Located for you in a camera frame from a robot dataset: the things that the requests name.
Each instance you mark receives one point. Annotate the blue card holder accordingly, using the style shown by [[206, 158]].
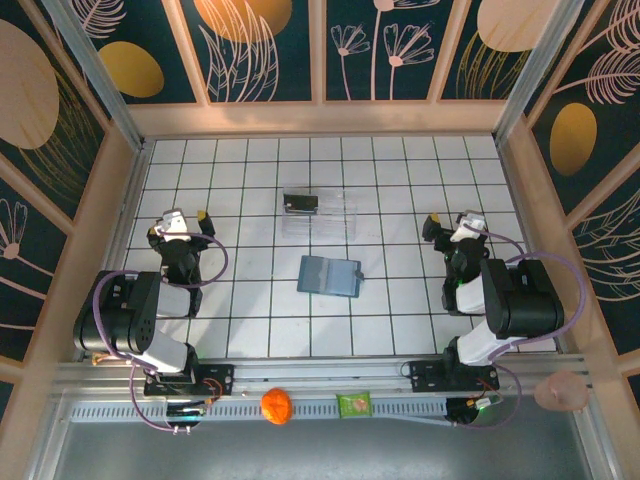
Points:
[[335, 277]]

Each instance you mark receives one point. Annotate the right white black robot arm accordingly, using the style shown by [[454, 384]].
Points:
[[520, 300]]

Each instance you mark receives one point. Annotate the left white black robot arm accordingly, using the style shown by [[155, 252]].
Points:
[[165, 350]]

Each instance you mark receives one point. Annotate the clear acrylic tray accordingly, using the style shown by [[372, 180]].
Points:
[[330, 220]]

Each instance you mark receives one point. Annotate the orange mandarin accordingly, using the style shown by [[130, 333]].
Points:
[[276, 406]]

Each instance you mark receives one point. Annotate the green snack packet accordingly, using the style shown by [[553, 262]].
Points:
[[354, 405]]

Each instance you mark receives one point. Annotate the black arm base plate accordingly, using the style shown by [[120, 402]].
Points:
[[220, 380], [425, 377]]

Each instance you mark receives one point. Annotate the aluminium mounting rail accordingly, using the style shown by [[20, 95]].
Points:
[[320, 372]]

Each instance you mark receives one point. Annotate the aluminium frame post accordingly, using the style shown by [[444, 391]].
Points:
[[535, 70], [100, 80]]

